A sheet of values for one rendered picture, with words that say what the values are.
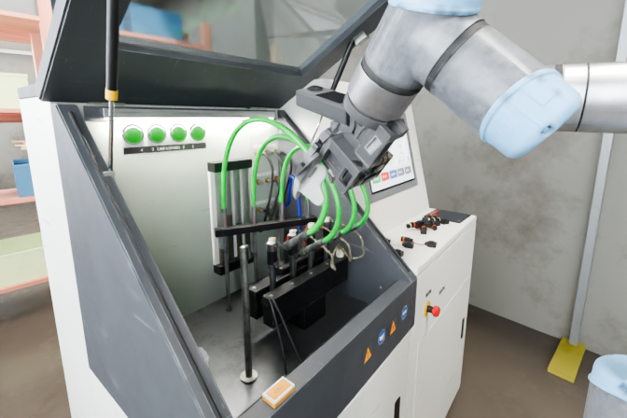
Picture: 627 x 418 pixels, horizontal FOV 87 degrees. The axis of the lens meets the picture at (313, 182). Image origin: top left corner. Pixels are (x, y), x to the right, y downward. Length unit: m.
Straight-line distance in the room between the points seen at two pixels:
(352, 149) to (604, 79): 0.27
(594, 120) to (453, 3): 0.21
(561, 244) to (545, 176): 0.44
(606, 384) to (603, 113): 0.31
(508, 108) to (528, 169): 2.27
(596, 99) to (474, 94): 0.16
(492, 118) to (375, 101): 0.12
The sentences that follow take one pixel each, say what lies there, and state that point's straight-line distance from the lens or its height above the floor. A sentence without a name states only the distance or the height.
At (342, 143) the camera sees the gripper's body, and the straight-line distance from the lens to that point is 0.44.
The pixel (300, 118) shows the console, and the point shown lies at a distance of 1.21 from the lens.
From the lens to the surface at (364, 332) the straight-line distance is 0.84.
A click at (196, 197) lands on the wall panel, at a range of 1.05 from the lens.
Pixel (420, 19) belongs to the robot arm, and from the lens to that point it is 0.34.
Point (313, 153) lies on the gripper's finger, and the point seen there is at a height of 1.37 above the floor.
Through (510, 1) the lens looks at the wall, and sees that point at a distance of 2.72.
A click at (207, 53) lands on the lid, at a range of 0.90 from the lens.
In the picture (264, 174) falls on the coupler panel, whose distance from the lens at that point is 1.20.
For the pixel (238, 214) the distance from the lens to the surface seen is 1.11.
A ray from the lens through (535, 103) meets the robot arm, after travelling 0.32.
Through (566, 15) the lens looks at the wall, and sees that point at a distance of 2.61.
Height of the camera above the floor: 1.42
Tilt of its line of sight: 11 degrees down
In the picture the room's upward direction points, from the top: straight up
